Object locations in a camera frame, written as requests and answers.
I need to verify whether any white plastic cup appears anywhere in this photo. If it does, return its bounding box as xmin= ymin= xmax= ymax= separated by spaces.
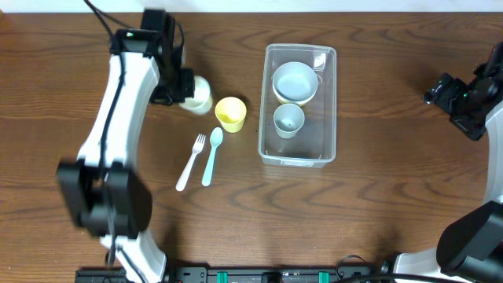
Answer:
xmin=178 ymin=75 xmax=213 ymax=115

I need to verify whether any yellow plastic cup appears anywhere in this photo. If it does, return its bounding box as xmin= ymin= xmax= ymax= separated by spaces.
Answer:
xmin=215 ymin=97 xmax=247 ymax=133

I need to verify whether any light blue plastic spoon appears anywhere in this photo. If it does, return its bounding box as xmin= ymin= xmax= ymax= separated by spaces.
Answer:
xmin=201 ymin=127 xmax=223 ymax=186

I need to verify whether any white plastic fork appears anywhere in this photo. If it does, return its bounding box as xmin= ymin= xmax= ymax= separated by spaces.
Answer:
xmin=175 ymin=134 xmax=206 ymax=192

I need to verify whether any grey plastic bowl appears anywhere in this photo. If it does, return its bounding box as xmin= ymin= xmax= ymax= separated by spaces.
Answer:
xmin=272 ymin=61 xmax=319 ymax=104

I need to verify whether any grey plastic cup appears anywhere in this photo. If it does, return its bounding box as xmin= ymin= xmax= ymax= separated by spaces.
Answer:
xmin=274 ymin=104 xmax=305 ymax=139

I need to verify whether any yellow plastic bowl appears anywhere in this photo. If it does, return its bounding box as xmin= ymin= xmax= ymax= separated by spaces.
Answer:
xmin=275 ymin=94 xmax=314 ymax=107

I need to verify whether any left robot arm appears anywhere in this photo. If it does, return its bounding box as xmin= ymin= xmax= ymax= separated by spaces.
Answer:
xmin=57 ymin=9 xmax=195 ymax=282

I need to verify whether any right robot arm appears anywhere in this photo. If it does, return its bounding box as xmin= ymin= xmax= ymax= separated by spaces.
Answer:
xmin=381 ymin=43 xmax=502 ymax=282

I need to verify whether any clear plastic storage container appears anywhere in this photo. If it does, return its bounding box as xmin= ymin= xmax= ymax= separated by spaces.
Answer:
xmin=258 ymin=43 xmax=338 ymax=168

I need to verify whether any left black cable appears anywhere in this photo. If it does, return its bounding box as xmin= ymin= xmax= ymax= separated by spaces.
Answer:
xmin=83 ymin=0 xmax=130 ymax=268

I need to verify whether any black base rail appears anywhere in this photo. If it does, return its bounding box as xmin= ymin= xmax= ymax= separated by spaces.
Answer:
xmin=75 ymin=265 xmax=376 ymax=283

